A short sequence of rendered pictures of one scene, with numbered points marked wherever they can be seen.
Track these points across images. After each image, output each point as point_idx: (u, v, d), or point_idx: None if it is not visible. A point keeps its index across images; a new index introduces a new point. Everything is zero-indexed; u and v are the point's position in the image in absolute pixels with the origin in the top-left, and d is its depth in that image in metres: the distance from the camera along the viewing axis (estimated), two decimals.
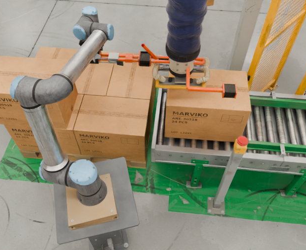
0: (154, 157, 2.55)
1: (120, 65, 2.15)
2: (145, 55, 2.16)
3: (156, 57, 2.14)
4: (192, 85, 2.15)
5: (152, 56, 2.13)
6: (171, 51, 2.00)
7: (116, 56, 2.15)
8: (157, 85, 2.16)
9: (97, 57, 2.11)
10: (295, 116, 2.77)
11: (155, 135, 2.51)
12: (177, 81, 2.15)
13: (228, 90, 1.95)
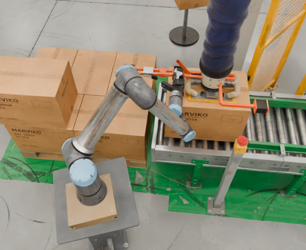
0: (154, 157, 2.55)
1: (154, 79, 2.24)
2: (178, 70, 2.25)
3: (189, 72, 2.23)
4: (222, 99, 2.25)
5: (185, 71, 2.22)
6: (206, 68, 2.09)
7: (151, 70, 2.25)
8: (189, 99, 2.26)
9: None
10: (295, 116, 2.77)
11: (155, 135, 2.51)
12: (209, 95, 2.24)
13: (260, 105, 2.04)
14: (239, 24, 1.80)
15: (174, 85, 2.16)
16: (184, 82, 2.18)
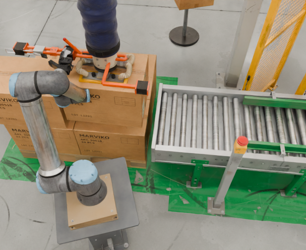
0: (154, 157, 2.55)
1: (44, 57, 2.19)
2: (69, 49, 2.20)
3: (80, 51, 2.18)
4: (113, 81, 2.19)
5: (75, 50, 2.17)
6: (89, 46, 2.04)
7: (41, 49, 2.20)
8: (80, 79, 2.21)
9: None
10: (295, 116, 2.77)
11: (155, 135, 2.51)
12: (99, 76, 2.19)
13: (140, 86, 1.99)
14: None
15: (60, 63, 2.11)
16: (71, 60, 2.13)
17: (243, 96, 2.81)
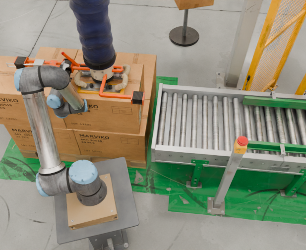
0: (154, 157, 2.55)
1: None
2: (68, 62, 2.31)
3: (77, 64, 2.29)
4: (110, 91, 2.30)
5: (73, 63, 2.28)
6: (86, 60, 2.15)
7: (41, 62, 2.31)
8: (78, 91, 2.31)
9: None
10: (295, 116, 2.77)
11: (155, 135, 2.51)
12: (96, 87, 2.29)
13: (136, 96, 2.09)
14: (99, 16, 1.86)
15: None
16: (69, 73, 2.23)
17: (243, 96, 2.81)
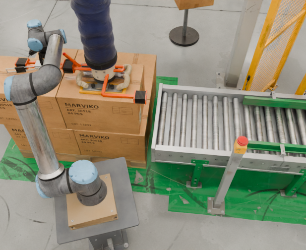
0: (154, 157, 2.55)
1: None
2: (69, 62, 2.31)
3: (79, 64, 2.29)
4: (112, 91, 2.30)
5: (75, 64, 2.27)
6: (88, 60, 2.15)
7: None
8: (80, 91, 2.31)
9: None
10: (295, 116, 2.77)
11: (155, 135, 2.51)
12: (98, 87, 2.29)
13: (138, 96, 2.09)
14: (100, 16, 1.85)
15: None
16: None
17: (243, 96, 2.81)
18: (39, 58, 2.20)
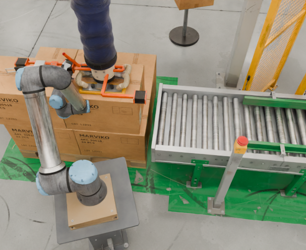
0: (154, 157, 2.55)
1: None
2: (69, 62, 2.31)
3: (79, 64, 2.29)
4: (112, 91, 2.30)
5: (74, 64, 2.27)
6: (88, 60, 2.14)
7: (42, 63, 2.30)
8: (80, 91, 2.31)
9: None
10: (295, 116, 2.77)
11: (155, 135, 2.51)
12: (98, 87, 2.29)
13: (138, 96, 2.09)
14: (100, 16, 1.85)
15: None
16: (71, 74, 2.23)
17: (243, 96, 2.81)
18: None
